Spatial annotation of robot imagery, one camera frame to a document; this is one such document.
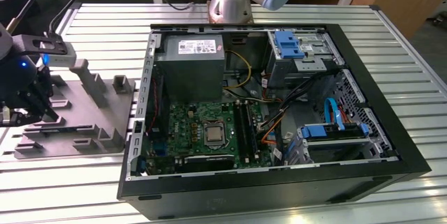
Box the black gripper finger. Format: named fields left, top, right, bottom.
left=18, top=85, right=47, bottom=120
left=37, top=66, right=59, bottom=123

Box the blue RAM stick white label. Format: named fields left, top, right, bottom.
left=38, top=126, right=97, bottom=133

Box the dark RAM stick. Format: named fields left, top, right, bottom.
left=246, top=103, right=262, bottom=162

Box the grey parts rack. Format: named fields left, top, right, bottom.
left=14, top=58, right=138, bottom=160

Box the green motherboard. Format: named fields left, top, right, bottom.
left=142, top=100, right=281, bottom=175

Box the grey power supply unit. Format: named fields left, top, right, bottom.
left=155, top=35, right=227, bottom=103

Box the silver CPU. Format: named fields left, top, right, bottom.
left=205, top=126, right=227, bottom=142

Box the black graphics card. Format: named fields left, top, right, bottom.
left=174, top=153, right=235, bottom=174

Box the black PC case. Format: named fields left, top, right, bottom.
left=117, top=24, right=433, bottom=221

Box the blue plastic drive latch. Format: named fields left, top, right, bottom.
left=274, top=30, right=306, bottom=59

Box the metal drive cage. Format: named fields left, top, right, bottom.
left=267, top=29, right=347, bottom=88

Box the hard disk in blue carrier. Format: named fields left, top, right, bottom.
left=299, top=123, right=370, bottom=141

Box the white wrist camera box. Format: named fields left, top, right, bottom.
left=42, top=48, right=78, bottom=68

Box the yellow wire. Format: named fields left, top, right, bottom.
left=223, top=50, right=253, bottom=90

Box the orange wire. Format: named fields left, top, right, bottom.
left=262, top=127, right=281, bottom=145

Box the black cable bundle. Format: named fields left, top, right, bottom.
left=261, top=68, right=346, bottom=130

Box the blue flat data cable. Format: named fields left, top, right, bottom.
left=325, top=97, right=347, bottom=130

